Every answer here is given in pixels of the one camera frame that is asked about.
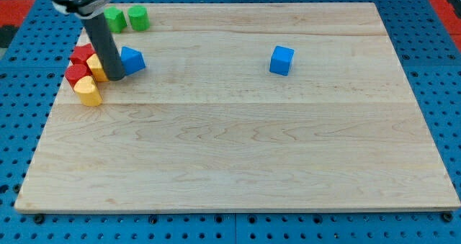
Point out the red cylinder block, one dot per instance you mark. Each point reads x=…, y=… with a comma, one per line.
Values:
x=75, y=72

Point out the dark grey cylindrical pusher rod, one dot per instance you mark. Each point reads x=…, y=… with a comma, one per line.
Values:
x=102, y=40

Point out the blue triangle block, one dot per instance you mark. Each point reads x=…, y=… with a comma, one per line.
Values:
x=132, y=60

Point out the green cylinder block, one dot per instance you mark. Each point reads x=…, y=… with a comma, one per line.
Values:
x=138, y=16

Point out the green star block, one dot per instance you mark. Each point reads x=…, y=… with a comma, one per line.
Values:
x=115, y=19

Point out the red star block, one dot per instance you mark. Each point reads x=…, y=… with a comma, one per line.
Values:
x=81, y=53

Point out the yellow pentagon block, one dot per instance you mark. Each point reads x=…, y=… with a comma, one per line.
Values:
x=96, y=68

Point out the blue cube block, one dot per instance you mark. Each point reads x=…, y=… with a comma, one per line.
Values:
x=281, y=60

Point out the yellow heart block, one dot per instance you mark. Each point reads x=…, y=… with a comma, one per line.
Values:
x=87, y=91

